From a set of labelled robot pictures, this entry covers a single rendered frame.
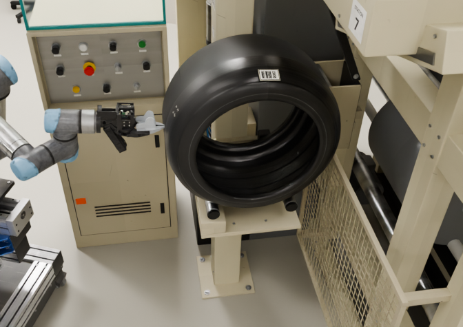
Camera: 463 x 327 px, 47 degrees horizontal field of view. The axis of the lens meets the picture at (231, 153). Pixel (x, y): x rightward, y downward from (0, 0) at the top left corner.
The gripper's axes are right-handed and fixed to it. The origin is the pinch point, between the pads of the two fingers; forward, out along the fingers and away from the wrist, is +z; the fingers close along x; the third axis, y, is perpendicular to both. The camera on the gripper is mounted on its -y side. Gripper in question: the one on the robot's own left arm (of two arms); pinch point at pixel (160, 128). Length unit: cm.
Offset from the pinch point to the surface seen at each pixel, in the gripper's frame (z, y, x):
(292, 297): 73, -114, 16
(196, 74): 9.6, 20.3, 0.2
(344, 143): 76, -20, 20
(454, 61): 58, 53, -47
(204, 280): 30, -117, 31
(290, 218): 50, -36, -6
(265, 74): 28.0, 27.1, -10.7
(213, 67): 14.2, 24.0, -2.3
